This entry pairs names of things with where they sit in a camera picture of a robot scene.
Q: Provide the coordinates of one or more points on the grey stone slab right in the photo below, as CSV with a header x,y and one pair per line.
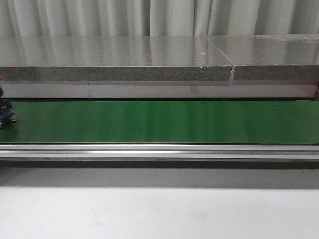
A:
x,y
279,58

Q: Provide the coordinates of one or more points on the red push button near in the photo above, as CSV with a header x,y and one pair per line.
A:
x,y
7,114

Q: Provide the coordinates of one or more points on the grey stone slab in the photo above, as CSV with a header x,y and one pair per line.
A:
x,y
279,58
175,58

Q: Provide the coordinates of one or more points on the aluminium conveyor frame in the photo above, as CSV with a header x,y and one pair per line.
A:
x,y
159,152

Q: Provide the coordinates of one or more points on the white curtain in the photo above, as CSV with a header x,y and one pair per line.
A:
x,y
157,17

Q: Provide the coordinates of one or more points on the grey stone slab left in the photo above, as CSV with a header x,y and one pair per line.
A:
x,y
175,58

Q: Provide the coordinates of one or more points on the green conveyor belt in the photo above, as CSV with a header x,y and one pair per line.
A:
x,y
214,122

